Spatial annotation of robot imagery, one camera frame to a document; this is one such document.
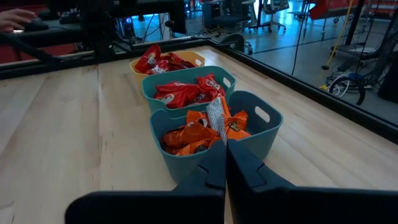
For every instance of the black computer mouse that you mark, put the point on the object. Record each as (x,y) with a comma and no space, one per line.
(37,25)

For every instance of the dark office chair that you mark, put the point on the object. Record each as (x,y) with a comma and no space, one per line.
(227,20)

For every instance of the red tool cart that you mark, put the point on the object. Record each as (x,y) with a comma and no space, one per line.
(329,7)

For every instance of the dark teal plastic bin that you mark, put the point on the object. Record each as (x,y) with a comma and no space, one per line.
(264,137)

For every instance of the light teal plastic bin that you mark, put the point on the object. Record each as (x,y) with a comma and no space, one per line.
(186,72)

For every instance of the person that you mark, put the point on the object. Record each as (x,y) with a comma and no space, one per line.
(18,54)

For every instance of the yellow plastic bin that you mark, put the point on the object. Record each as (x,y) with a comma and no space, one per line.
(194,57)

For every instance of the black desk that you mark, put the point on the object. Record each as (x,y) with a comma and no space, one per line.
(56,34)

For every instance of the black aluminium table frame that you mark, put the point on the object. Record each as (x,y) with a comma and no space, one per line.
(311,92)

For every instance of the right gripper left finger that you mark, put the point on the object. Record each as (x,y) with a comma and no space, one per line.
(213,174)

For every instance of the red KitKat candy bar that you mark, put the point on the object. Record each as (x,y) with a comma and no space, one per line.
(211,85)
(177,93)

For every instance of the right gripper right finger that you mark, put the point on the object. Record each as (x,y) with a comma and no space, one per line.
(245,174)

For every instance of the person's hand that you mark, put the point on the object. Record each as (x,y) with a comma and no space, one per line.
(14,18)

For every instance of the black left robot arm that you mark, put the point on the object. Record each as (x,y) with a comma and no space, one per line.
(99,28)

